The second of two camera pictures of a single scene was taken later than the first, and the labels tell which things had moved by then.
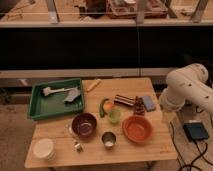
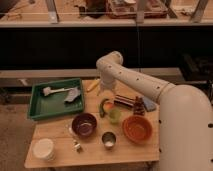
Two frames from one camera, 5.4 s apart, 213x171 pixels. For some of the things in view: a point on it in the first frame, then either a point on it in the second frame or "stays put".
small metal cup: x=108 y=138 stays put
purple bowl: x=84 y=124 stays put
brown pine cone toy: x=139 y=107 stays put
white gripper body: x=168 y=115 to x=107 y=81
